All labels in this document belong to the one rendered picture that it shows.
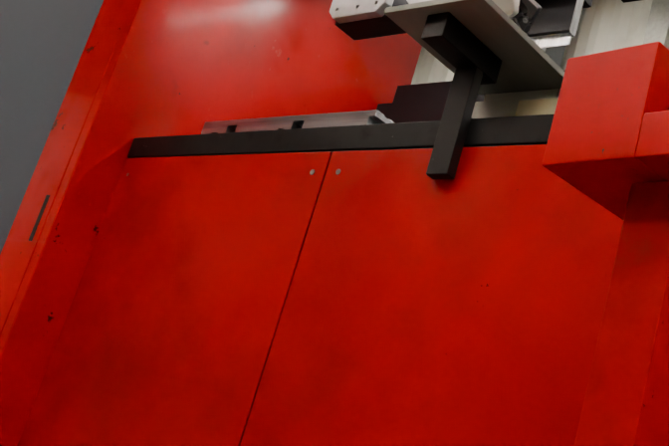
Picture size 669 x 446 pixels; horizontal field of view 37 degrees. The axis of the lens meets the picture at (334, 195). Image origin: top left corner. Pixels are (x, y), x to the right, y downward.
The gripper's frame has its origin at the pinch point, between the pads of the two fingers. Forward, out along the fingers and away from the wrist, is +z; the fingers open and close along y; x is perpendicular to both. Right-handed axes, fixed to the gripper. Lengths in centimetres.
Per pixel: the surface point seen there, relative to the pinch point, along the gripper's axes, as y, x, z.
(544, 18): 0.4, -12.9, -3.0
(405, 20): 6.0, 14.9, -8.3
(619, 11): 310, -592, 52
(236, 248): 40, 30, 24
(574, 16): -5.0, -13.5, -2.5
